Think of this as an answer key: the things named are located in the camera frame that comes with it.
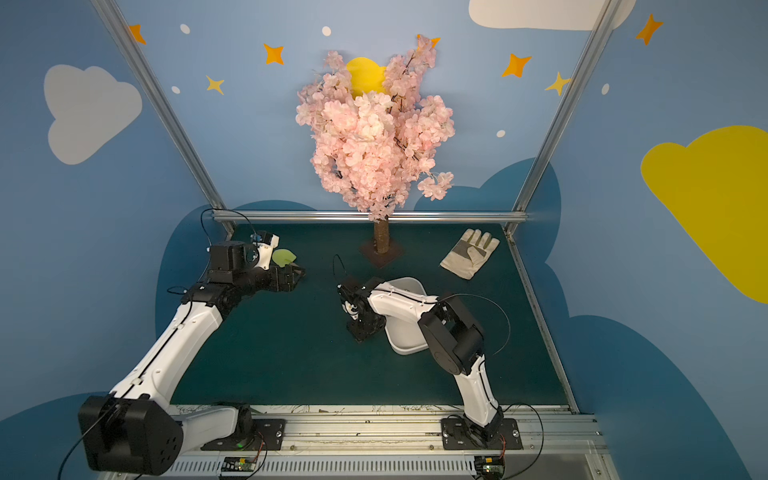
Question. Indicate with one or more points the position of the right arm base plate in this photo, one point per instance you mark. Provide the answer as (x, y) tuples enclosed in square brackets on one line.
[(458, 433)]

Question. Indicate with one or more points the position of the aluminium front rail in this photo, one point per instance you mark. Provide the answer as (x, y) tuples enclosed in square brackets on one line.
[(404, 442)]

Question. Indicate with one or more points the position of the white storage box tray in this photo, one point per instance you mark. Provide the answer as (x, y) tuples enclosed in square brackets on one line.
[(403, 301)]

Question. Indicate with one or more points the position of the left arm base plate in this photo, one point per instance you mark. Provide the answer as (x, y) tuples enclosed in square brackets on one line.
[(266, 434)]

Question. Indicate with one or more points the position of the grey work glove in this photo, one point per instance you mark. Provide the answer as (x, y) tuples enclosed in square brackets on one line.
[(470, 253)]

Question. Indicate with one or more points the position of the aluminium frame post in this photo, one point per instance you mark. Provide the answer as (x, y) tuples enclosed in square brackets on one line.
[(584, 68), (118, 28)]

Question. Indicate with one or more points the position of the green circuit board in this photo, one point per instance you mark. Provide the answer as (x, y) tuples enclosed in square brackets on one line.
[(238, 465), (489, 467)]

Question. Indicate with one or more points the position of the green toy shovel wooden handle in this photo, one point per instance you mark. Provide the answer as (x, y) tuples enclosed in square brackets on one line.
[(283, 257)]

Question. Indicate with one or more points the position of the pink cherry blossom tree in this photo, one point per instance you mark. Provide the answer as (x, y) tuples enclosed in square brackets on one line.
[(376, 137)]

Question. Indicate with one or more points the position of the left green circuit board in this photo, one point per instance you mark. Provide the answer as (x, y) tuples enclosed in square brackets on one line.
[(238, 465)]

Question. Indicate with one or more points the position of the aluminium frame right post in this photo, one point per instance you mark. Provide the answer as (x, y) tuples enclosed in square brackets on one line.
[(584, 68)]

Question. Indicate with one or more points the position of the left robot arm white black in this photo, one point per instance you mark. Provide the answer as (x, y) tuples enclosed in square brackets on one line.
[(133, 429)]

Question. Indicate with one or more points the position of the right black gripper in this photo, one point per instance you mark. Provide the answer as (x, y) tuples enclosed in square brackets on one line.
[(363, 323)]

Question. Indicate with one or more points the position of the right green circuit board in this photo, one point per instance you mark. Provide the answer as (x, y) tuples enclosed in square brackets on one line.
[(489, 467)]

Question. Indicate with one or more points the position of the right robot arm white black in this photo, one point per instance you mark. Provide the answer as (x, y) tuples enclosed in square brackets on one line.
[(456, 341)]

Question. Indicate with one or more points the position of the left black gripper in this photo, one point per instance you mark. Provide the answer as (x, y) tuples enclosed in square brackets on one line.
[(285, 277)]

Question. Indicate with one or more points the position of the aluminium frame left post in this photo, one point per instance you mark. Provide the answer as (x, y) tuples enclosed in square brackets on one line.
[(118, 28)]

